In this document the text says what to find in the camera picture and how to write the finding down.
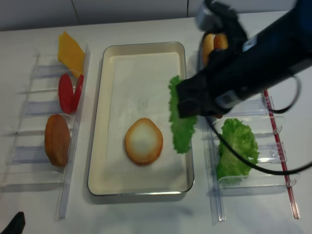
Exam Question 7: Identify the green lettuce leaf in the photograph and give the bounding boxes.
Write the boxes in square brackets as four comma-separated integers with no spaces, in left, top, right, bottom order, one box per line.
[216,118,259,181]
[168,76,197,154]

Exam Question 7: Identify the thin red tomato slice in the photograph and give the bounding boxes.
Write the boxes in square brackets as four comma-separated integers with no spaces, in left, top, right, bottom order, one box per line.
[72,75,84,113]

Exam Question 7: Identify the cream metal tray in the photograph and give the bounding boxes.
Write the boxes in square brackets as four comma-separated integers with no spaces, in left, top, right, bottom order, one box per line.
[87,42,194,196]

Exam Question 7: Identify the white paper tray liner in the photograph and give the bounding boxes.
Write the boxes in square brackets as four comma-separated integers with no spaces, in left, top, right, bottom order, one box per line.
[106,52,185,176]

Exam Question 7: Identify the clear acrylic rack right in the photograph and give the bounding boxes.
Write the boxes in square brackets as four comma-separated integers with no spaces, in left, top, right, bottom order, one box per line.
[195,36,302,222]

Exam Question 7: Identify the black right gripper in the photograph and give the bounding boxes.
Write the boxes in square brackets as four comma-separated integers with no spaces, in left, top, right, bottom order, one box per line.
[175,50,234,118]

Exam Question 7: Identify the golden bun of pair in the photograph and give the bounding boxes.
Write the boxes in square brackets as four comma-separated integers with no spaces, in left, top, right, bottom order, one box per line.
[202,33,214,66]
[214,33,228,50]

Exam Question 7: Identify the golden bun right of pair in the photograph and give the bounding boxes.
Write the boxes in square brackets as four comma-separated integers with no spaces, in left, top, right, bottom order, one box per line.
[214,33,228,50]

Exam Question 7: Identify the black cable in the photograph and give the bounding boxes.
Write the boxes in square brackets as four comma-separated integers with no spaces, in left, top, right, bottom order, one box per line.
[206,75,312,176]

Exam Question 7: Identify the yellow cheese slice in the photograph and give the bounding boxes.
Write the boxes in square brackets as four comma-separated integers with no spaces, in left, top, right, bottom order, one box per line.
[58,31,85,78]

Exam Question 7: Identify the brown bun top left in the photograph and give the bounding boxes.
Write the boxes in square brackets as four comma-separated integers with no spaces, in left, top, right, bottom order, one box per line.
[44,114,70,167]

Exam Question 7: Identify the green lettuce leaf in rack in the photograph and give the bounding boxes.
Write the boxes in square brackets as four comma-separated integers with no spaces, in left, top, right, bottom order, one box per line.
[216,118,259,181]

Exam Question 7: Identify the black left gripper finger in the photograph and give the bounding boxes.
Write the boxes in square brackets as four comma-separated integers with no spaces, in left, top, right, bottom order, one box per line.
[1,212,26,234]

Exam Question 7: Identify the toasted bun bottom slice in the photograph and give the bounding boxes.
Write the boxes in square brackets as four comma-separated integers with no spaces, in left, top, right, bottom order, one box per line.
[124,118,163,165]

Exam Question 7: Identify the clear acrylic rack left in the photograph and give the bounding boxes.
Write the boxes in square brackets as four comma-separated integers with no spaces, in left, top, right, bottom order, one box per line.
[0,41,84,219]

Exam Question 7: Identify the clear acrylic rack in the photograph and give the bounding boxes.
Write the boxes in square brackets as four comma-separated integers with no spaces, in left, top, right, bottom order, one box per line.
[195,36,302,222]
[0,41,84,219]

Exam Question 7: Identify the golden bun left of pair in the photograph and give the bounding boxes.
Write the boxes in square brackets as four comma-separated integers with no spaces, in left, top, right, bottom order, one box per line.
[202,33,214,66]

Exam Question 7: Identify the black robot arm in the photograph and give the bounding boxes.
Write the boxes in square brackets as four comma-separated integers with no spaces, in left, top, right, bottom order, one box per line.
[0,0,312,234]

